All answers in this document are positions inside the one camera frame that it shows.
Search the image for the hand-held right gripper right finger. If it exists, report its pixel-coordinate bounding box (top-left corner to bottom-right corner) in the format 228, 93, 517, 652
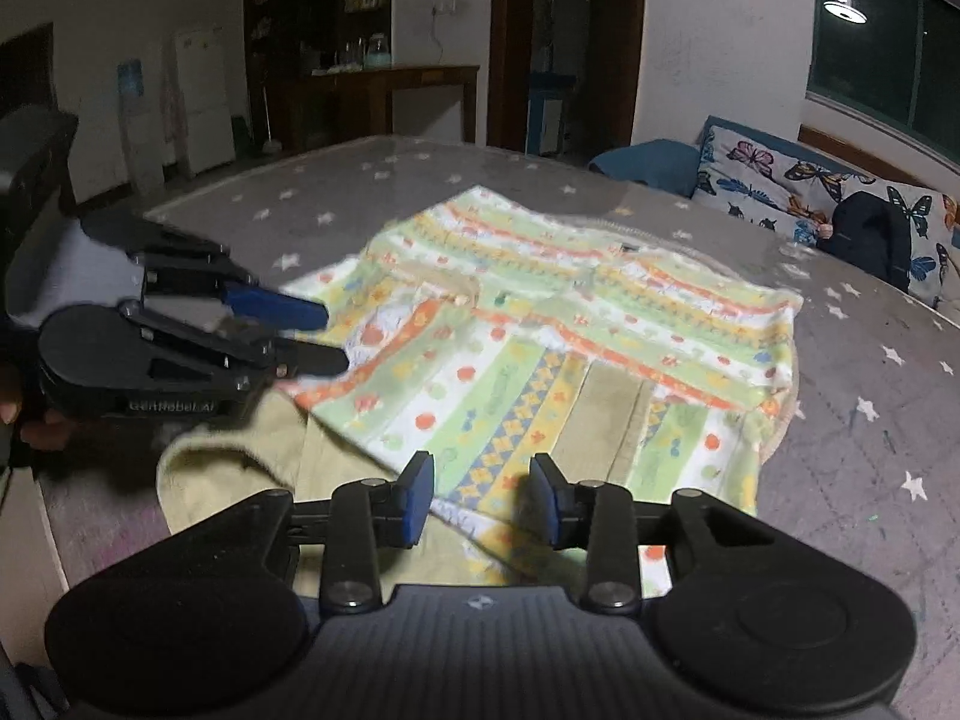
529, 452, 800, 614

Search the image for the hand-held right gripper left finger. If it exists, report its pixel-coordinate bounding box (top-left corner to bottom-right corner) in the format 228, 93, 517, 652
169, 450, 437, 610

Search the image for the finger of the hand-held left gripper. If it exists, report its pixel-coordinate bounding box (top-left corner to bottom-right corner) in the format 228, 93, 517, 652
118, 298, 351, 400
133, 229, 329, 332

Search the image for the colourful striped baby garment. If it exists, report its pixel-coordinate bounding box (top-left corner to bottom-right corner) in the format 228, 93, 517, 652
156, 184, 805, 601

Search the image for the person's left hand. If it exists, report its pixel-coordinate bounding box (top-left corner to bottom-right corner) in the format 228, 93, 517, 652
0, 381, 80, 454

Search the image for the broom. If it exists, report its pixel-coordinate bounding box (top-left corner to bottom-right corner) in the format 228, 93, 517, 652
258, 82, 283, 152

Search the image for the water dispenser with blue bottle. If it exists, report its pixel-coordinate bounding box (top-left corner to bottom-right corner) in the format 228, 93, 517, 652
115, 60, 167, 193

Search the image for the white refrigerator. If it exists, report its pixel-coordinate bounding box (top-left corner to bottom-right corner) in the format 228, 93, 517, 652
174, 25, 233, 173

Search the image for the dark wooden desk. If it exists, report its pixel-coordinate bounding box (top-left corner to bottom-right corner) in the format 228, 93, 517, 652
281, 64, 481, 155

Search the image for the dark wooden shelf cabinet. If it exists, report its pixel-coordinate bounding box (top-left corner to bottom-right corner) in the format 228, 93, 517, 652
244, 0, 395, 145

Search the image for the blue cabinet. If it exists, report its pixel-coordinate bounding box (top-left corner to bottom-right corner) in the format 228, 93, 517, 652
526, 71, 575, 155

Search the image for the blue pillow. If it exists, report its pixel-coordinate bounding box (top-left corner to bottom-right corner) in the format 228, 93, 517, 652
587, 139, 703, 197

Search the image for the butterfly print pillow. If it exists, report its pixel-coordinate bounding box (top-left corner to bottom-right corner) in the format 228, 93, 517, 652
690, 124, 852, 241
838, 176, 960, 308

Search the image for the black backpack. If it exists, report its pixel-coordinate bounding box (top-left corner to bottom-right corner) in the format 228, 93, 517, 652
816, 191, 913, 295

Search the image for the window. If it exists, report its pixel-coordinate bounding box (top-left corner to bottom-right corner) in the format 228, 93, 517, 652
805, 0, 960, 160

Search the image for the dark wooden door frame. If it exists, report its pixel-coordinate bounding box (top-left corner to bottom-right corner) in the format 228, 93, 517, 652
486, 0, 647, 156

